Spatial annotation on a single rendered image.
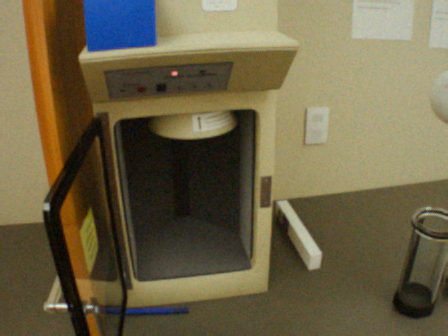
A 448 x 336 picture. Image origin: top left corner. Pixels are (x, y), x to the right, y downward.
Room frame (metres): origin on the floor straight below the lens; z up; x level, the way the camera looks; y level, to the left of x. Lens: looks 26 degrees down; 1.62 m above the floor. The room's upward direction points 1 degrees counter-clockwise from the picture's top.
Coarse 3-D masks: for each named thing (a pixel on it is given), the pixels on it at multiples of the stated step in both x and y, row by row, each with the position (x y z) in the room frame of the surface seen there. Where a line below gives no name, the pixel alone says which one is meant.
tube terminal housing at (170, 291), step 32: (160, 0) 0.73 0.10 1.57; (192, 0) 0.74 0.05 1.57; (256, 0) 0.76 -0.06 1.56; (160, 32) 0.73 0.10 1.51; (192, 32) 0.74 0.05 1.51; (192, 96) 0.74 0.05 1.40; (224, 96) 0.75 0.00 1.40; (256, 96) 0.76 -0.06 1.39; (256, 128) 0.79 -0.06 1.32; (256, 160) 0.79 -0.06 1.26; (256, 192) 0.79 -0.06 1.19; (256, 224) 0.79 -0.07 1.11; (128, 256) 0.72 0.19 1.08; (256, 256) 0.76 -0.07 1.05; (160, 288) 0.73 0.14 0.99; (192, 288) 0.74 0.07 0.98; (224, 288) 0.75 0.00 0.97; (256, 288) 0.77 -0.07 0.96
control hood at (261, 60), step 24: (144, 48) 0.62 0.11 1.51; (168, 48) 0.62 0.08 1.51; (192, 48) 0.63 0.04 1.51; (216, 48) 0.63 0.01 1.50; (240, 48) 0.64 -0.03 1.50; (264, 48) 0.65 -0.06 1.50; (288, 48) 0.66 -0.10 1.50; (96, 72) 0.63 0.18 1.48; (240, 72) 0.69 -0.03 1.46; (264, 72) 0.70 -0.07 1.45; (96, 96) 0.67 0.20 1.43
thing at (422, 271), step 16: (432, 208) 0.74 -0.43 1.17; (416, 224) 0.68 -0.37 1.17; (432, 224) 0.73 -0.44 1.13; (416, 240) 0.68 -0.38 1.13; (432, 240) 0.65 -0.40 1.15; (416, 256) 0.67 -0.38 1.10; (432, 256) 0.65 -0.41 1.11; (416, 272) 0.66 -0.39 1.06; (432, 272) 0.65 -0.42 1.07; (400, 288) 0.69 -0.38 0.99; (416, 288) 0.66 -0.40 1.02; (432, 288) 0.65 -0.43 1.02; (416, 304) 0.65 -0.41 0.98; (432, 304) 0.66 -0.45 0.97
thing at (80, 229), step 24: (96, 144) 0.65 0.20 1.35; (96, 168) 0.63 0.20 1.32; (48, 192) 0.43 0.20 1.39; (72, 192) 0.49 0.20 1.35; (96, 192) 0.61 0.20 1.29; (48, 216) 0.39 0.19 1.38; (72, 216) 0.47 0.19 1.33; (96, 216) 0.58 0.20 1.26; (72, 240) 0.45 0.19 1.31; (96, 240) 0.56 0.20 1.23; (72, 264) 0.43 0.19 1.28; (96, 264) 0.53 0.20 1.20; (96, 288) 0.51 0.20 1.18; (120, 288) 0.65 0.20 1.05; (72, 312) 0.39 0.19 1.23; (120, 312) 0.62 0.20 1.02
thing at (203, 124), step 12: (156, 120) 0.80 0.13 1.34; (168, 120) 0.78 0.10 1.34; (180, 120) 0.77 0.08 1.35; (192, 120) 0.77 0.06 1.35; (204, 120) 0.77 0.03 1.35; (216, 120) 0.78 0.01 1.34; (228, 120) 0.80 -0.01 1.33; (156, 132) 0.78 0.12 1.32; (168, 132) 0.77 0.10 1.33; (180, 132) 0.76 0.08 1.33; (192, 132) 0.76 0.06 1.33; (204, 132) 0.76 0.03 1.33; (216, 132) 0.77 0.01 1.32
